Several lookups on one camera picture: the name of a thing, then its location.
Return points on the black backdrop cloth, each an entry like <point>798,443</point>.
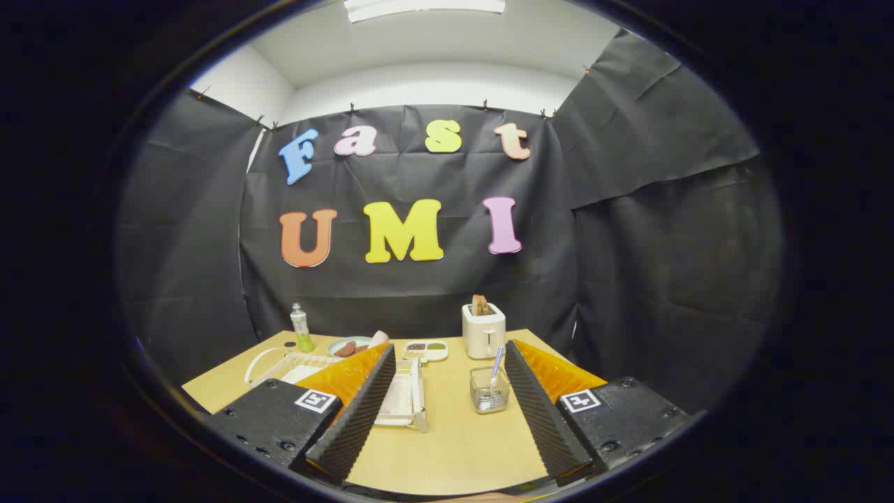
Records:
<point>628,244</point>

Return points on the ceiling light panel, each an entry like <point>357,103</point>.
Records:
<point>419,7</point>

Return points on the green dish soap bottle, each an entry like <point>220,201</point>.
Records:
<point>302,335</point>

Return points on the light green bowl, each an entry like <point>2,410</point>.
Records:
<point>349,339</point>

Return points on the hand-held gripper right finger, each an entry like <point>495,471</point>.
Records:
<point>541,419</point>

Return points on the white dish rack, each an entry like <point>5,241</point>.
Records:
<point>401,402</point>

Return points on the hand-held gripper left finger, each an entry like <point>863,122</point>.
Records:
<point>360,419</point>

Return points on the white sectioned bean tray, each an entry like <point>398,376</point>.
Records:
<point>426,355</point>

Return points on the white toaster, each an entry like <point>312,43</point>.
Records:
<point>483,335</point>

